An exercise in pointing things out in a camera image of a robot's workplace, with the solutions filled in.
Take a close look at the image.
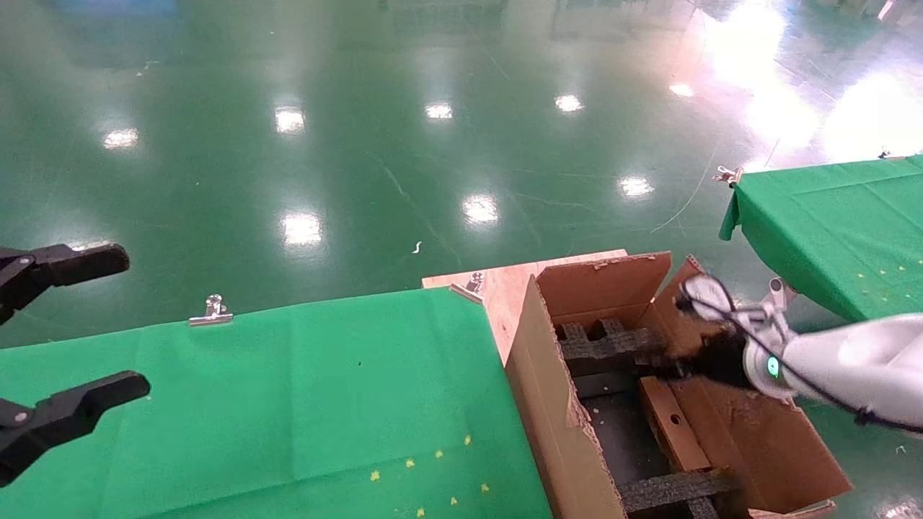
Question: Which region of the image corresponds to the large green table cloth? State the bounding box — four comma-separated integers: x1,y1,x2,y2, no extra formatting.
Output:
0,287,552,519

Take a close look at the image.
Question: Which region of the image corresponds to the small brown cardboard box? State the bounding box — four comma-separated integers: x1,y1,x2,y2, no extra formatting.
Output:
638,375,711,473

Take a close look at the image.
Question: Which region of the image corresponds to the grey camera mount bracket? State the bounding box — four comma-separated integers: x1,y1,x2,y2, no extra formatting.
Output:
728,303,792,341

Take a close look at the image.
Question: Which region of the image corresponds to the large open brown carton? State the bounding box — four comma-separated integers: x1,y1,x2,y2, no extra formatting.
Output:
505,251,855,519

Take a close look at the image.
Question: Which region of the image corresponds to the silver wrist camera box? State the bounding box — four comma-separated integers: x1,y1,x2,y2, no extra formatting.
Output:
678,274,736,321

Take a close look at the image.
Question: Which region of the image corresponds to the black camera cable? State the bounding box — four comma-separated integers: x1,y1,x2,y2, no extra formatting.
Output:
678,278,923,437

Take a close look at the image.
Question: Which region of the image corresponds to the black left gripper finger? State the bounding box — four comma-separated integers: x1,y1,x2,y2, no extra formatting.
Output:
0,371,152,487
0,244,131,327

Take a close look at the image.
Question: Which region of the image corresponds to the white metal bracket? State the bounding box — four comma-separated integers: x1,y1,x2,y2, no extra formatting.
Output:
764,278,798,311

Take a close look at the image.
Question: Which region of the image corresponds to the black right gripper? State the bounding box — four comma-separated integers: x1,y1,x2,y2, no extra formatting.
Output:
684,332,754,389

